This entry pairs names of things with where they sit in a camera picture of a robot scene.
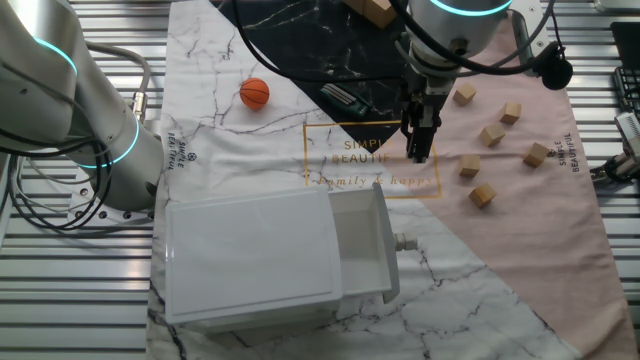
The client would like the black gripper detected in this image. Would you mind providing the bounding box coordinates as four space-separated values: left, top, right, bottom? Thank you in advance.
398 73 450 165

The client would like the small wooden cube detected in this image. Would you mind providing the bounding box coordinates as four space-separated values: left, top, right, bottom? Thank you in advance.
499 101 523 126
479 122 507 148
468 182 498 209
458 153 482 178
452 82 478 107
522 141 551 169

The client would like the white drawer with knob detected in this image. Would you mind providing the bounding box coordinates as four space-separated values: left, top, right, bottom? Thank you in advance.
327 180 419 305

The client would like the marble and pink tablecloth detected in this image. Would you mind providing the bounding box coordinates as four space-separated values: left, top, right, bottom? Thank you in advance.
146 0 640 360

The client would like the orange mini basketball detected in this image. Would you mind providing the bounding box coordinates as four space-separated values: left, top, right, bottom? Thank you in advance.
239 77 271 112

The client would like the white drawer cabinet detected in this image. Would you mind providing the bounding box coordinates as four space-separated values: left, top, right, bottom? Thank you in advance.
163 185 346 334

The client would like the black keyboard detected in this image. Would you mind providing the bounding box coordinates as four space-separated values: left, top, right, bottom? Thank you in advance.
613 67 640 120

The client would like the black flat panel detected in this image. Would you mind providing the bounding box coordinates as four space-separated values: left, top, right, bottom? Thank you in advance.
610 22 640 70

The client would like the grey flat device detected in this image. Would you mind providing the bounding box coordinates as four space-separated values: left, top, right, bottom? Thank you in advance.
594 0 640 14

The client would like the black camera cable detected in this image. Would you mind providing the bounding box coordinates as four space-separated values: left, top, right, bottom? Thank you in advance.
230 0 575 92

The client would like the silver ribbed depth camera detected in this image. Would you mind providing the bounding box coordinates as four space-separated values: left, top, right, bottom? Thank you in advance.
614 112 640 157

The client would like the grey robot power cable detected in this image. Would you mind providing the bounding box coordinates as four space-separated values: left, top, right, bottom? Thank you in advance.
85 41 152 124

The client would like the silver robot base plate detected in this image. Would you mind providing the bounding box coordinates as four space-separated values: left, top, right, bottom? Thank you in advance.
67 185 156 225

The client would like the white thin cable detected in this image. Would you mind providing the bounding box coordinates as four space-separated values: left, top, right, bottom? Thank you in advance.
7 152 71 221

